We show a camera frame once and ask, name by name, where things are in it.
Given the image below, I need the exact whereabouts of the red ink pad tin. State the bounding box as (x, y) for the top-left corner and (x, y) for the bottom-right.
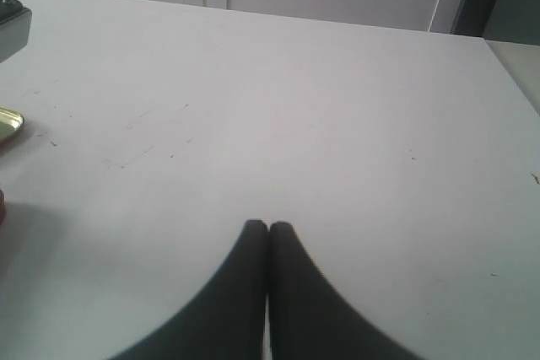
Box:
(0, 190), (6, 225)

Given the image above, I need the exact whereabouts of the gold tin lid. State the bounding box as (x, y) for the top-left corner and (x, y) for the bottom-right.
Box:
(0, 106), (24, 145)

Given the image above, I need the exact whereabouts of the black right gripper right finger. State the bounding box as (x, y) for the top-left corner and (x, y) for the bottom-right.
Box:
(267, 222), (418, 359)

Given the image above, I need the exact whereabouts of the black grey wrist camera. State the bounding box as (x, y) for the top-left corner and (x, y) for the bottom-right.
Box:
(0, 0), (32, 62)

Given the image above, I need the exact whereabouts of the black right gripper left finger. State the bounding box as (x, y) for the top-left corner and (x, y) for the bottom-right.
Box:
(116, 219), (268, 359)

